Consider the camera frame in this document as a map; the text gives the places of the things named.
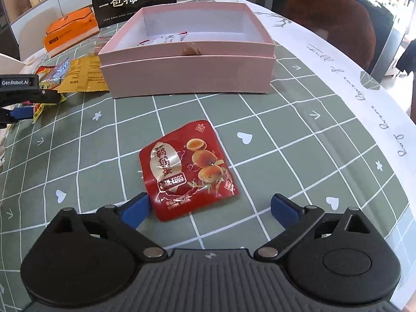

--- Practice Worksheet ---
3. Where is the white crumpled cloth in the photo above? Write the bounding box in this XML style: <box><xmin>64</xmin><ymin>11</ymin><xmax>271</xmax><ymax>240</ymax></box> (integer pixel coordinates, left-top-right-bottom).
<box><xmin>0</xmin><ymin>127</ymin><xmax>12</xmax><ymax>168</ymax></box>

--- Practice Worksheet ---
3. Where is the brown upholstered chair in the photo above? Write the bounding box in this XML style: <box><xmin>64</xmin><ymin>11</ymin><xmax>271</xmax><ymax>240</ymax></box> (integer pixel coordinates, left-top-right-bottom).
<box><xmin>282</xmin><ymin>0</ymin><xmax>378</xmax><ymax>74</ymax></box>

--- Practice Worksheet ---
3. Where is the orange gift box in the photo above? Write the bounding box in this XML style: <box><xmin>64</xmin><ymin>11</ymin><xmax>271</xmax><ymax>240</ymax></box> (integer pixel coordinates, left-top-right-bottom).
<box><xmin>43</xmin><ymin>6</ymin><xmax>100</xmax><ymax>58</ymax></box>

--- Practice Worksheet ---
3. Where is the red and yellow snack packet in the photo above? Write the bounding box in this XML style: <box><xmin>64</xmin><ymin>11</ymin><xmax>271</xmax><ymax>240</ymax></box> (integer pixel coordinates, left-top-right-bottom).
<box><xmin>32</xmin><ymin>66</ymin><xmax>66</xmax><ymax>125</ymax></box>

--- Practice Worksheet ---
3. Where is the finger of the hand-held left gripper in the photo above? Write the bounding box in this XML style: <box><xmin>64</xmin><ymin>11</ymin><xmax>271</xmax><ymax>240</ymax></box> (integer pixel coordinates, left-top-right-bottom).
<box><xmin>11</xmin><ymin>88</ymin><xmax>67</xmax><ymax>107</ymax></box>
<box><xmin>6</xmin><ymin>106</ymin><xmax>35</xmax><ymax>125</ymax></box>

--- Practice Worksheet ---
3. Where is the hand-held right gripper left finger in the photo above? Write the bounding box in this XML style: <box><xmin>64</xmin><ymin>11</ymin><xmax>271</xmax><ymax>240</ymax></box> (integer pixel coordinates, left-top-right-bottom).
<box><xmin>52</xmin><ymin>192</ymin><xmax>166</xmax><ymax>261</ymax></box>

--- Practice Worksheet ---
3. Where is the white snack packet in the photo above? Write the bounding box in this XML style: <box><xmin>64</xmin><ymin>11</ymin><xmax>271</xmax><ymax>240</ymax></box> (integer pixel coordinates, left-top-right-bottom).
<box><xmin>139</xmin><ymin>31</ymin><xmax>189</xmax><ymax>47</ymax></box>

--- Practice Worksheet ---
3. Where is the black plum gift box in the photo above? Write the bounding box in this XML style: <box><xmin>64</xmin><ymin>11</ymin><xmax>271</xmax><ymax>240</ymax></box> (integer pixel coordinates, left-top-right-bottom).
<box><xmin>89</xmin><ymin>0</ymin><xmax>178</xmax><ymax>29</ymax></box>

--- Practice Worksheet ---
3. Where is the red quail egg snack packet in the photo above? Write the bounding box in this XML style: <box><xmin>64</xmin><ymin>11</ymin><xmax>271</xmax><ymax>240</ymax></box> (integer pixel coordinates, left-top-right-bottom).
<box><xmin>139</xmin><ymin>120</ymin><xmax>240</xmax><ymax>222</ymax></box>

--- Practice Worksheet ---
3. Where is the pink cardboard box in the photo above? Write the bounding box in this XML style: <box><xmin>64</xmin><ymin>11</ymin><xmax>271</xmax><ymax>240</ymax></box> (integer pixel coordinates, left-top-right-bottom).
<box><xmin>97</xmin><ymin>1</ymin><xmax>277</xmax><ymax>99</ymax></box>

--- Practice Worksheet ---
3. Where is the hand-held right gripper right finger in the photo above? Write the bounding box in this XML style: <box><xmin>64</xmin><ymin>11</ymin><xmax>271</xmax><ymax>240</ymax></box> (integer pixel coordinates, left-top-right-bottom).
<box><xmin>253</xmin><ymin>193</ymin><xmax>371</xmax><ymax>261</ymax></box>

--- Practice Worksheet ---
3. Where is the green checked tablecloth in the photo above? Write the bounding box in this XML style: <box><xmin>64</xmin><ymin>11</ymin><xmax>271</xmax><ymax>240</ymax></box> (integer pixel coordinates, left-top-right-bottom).
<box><xmin>0</xmin><ymin>0</ymin><xmax>416</xmax><ymax>312</ymax></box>

